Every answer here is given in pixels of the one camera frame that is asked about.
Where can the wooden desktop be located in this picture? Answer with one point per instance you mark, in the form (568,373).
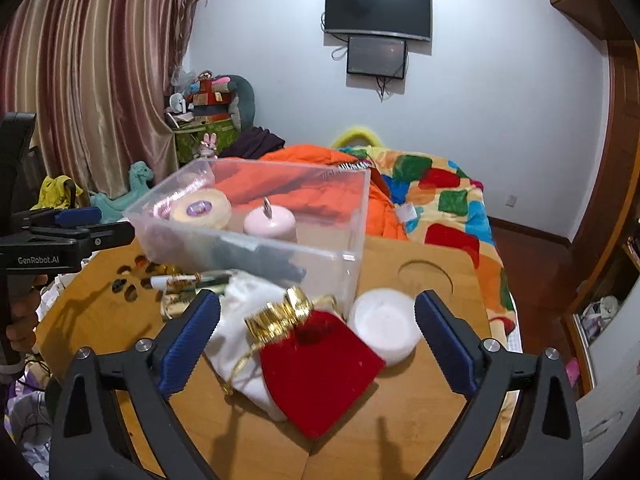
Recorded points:
(380,260)

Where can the small black wall monitor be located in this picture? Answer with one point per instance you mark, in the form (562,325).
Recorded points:
(376,56)

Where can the wooden door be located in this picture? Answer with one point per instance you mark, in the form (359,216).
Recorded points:
(612,185)

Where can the pink round container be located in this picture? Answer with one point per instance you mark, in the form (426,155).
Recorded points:
(272,225)

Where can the grey cushion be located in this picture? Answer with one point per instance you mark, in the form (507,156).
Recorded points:
(245,102)

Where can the pink bunny toy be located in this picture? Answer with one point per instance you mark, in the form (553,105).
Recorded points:
(208,146)

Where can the person's left hand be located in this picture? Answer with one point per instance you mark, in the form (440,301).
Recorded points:
(22,320)

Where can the red velvet pouch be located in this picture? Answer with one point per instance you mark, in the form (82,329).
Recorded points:
(320,375)

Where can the white round container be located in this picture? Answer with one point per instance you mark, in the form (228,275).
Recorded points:
(382,325)

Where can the yellow plush pillow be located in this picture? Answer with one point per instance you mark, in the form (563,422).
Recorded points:
(355,135)

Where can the clear plastic storage box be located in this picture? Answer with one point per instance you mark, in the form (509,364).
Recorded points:
(200,245)

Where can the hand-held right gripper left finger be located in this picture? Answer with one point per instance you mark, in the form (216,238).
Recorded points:
(192,345)

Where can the dark purple cloth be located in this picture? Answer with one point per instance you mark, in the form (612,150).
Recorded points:
(255,142)

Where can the black wall television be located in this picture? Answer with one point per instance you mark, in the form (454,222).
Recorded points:
(377,10)

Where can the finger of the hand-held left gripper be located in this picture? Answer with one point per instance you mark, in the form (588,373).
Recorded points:
(105,235)
(75,216)

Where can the white wardrobe door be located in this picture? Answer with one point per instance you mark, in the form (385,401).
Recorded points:
(610,410)

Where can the cream jar with purple label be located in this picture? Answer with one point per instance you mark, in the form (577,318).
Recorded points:
(200,207)

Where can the wooden shelf with clutter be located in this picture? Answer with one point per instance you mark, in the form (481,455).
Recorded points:
(600,315)

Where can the teal rocking horse toy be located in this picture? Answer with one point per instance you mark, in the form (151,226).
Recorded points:
(135,185)

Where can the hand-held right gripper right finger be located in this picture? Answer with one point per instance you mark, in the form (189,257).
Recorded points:
(445,345)

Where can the colourful patchwork quilt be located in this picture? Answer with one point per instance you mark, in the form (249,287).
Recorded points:
(450,195)

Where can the patchwork fabric bag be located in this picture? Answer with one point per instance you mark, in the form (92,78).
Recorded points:
(210,92)

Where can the orange blanket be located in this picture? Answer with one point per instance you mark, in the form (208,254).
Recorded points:
(310,152)

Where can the small white fan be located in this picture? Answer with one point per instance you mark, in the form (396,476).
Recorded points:
(176,104)

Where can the yellow cloth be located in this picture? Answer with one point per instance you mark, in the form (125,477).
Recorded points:
(52,192)

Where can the striped brown curtain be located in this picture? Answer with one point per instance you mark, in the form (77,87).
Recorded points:
(100,85)

